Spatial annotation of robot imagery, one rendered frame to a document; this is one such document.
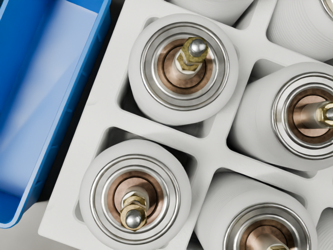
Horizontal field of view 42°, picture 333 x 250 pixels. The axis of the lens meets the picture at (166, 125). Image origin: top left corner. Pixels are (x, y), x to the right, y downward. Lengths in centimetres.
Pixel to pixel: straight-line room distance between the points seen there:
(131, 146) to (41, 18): 33
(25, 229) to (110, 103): 28
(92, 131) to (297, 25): 22
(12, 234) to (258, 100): 41
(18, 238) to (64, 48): 27
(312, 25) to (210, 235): 20
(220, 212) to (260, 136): 7
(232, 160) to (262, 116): 8
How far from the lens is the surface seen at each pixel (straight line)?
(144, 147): 37
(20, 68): 64
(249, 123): 41
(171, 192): 37
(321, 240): 47
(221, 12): 45
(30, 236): 65
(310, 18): 41
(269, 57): 46
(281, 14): 47
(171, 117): 37
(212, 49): 37
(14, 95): 64
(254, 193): 39
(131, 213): 28
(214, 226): 38
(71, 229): 45
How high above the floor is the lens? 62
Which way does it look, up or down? 87 degrees down
